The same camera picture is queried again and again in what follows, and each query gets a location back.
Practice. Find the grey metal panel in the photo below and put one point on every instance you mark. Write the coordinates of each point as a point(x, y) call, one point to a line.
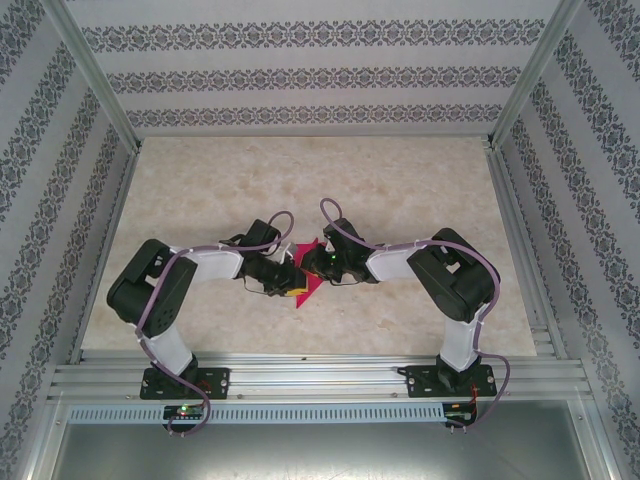
point(320, 450)

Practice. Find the aluminium frame post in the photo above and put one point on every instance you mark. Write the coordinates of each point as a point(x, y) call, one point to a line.
point(537, 70)
point(95, 75)

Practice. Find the wide aluminium mounting rail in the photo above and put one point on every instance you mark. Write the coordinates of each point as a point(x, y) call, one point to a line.
point(320, 377)

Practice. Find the pink paper sheet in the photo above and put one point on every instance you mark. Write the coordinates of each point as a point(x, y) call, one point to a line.
point(307, 298)

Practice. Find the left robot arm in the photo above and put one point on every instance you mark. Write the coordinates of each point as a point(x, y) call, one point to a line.
point(130, 285)

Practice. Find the aluminium side rail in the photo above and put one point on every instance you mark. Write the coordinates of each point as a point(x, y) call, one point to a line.
point(525, 260)
point(105, 255)

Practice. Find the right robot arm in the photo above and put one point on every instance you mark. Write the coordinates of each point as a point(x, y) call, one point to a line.
point(450, 295)

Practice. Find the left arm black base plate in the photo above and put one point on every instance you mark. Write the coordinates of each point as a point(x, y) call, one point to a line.
point(215, 382)

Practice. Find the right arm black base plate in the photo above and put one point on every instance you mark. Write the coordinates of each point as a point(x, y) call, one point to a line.
point(420, 382)

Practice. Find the aluminium frame bar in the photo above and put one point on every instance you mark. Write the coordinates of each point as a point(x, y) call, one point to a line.
point(40, 440)
point(602, 440)

